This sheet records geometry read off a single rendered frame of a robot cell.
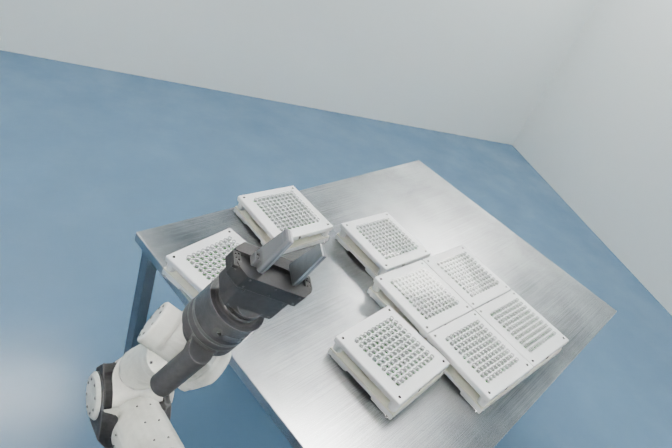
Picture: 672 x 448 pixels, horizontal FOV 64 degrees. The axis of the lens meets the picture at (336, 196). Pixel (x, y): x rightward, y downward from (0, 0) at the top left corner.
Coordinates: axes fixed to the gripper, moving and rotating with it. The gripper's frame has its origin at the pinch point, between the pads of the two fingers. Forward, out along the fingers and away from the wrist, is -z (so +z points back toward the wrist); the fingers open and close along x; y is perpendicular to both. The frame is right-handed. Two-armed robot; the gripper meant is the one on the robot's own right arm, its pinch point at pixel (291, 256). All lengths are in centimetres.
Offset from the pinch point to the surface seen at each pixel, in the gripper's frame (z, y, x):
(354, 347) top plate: 47, 29, -66
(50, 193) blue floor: 186, 182, -19
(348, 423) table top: 53, 10, -65
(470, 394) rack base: 36, 17, -99
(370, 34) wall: 56, 357, -192
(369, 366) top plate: 45, 23, -69
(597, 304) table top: 11, 57, -180
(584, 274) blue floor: 46, 159, -350
